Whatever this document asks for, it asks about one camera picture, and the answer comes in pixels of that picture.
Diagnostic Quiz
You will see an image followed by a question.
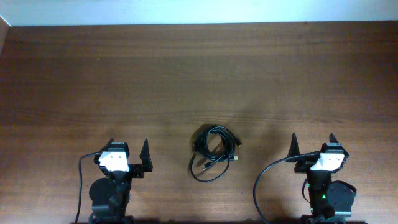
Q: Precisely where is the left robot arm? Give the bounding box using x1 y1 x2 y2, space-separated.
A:
89 139 153 224

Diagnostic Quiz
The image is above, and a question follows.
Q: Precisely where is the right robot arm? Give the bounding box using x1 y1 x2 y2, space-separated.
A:
287 134 357 224

